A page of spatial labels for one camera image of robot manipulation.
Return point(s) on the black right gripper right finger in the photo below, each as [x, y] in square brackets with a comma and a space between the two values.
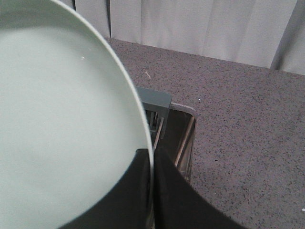
[177, 205]

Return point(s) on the white pleated curtain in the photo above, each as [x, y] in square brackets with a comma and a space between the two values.
[265, 33]

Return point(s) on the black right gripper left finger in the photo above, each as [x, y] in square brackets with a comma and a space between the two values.
[126, 206]

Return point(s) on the light green round plate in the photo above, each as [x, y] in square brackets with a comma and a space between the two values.
[70, 117]

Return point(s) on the grey-green sink dish rack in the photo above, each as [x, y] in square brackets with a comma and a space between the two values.
[157, 106]

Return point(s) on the stainless steel sink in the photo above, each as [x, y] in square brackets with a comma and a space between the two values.
[180, 134]

